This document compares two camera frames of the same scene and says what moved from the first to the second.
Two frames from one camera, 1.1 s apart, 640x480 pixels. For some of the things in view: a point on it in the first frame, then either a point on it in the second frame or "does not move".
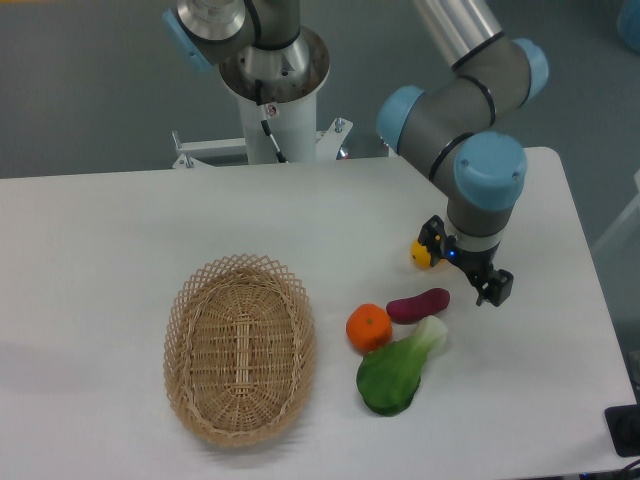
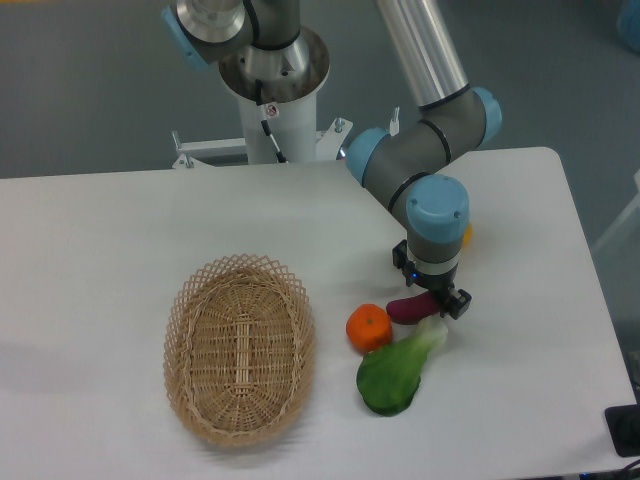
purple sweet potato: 411,310 does not move
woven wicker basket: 240,349 does not move
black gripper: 479,264 -> 437,284
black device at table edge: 624,425 does not move
